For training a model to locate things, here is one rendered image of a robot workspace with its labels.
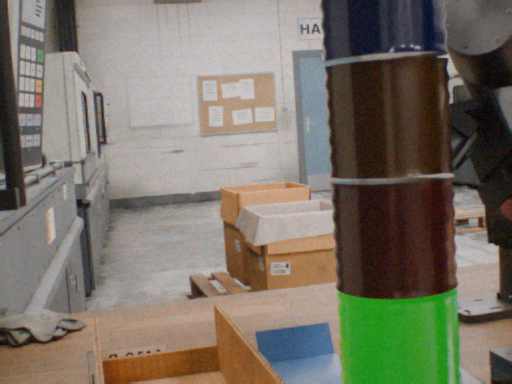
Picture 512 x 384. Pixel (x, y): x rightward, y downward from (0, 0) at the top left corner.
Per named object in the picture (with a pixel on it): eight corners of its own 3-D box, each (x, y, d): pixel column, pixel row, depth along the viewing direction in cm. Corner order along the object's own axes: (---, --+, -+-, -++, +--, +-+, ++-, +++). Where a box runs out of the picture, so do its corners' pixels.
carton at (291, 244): (371, 300, 399) (367, 208, 394) (258, 313, 387) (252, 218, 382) (335, 277, 463) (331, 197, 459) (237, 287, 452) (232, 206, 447)
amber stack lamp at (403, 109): (419, 165, 25) (414, 66, 25) (478, 171, 21) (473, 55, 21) (313, 174, 24) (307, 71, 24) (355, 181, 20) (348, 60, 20)
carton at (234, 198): (322, 277, 464) (316, 186, 459) (241, 287, 451) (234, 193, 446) (294, 262, 519) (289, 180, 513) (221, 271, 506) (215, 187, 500)
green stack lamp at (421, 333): (427, 365, 26) (424, 271, 25) (485, 402, 22) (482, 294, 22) (325, 381, 25) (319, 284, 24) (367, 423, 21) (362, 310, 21)
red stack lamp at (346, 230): (424, 267, 25) (419, 170, 25) (482, 289, 22) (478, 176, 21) (319, 279, 24) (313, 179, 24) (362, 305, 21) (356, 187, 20)
